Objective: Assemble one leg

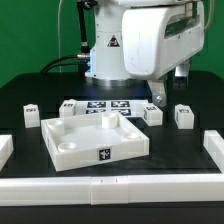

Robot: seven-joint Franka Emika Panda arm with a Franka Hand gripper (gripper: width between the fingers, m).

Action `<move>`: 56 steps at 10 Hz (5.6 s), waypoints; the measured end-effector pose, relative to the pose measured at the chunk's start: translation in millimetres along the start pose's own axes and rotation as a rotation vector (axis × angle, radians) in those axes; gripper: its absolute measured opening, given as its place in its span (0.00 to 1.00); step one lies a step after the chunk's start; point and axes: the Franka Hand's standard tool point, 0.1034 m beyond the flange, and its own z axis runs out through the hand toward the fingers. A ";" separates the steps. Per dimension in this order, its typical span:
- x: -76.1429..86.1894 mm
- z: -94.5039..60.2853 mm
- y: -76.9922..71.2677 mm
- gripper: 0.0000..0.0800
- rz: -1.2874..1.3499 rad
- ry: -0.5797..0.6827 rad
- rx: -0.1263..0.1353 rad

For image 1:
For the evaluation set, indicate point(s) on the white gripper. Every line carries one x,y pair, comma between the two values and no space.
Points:
157,39

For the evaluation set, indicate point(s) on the white square tabletop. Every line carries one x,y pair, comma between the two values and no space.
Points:
92,139

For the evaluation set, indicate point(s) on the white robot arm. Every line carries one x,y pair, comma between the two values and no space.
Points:
106,59

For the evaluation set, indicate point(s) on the white marker sheet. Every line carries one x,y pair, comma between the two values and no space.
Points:
128,108

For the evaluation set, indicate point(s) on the white right fence block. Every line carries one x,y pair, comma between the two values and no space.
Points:
214,145

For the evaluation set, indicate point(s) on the white fence block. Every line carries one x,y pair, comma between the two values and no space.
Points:
6,149
214,145

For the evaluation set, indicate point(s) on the white left fence block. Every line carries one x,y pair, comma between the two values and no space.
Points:
6,149

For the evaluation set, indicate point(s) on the white front fence rail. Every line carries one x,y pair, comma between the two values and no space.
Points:
111,190

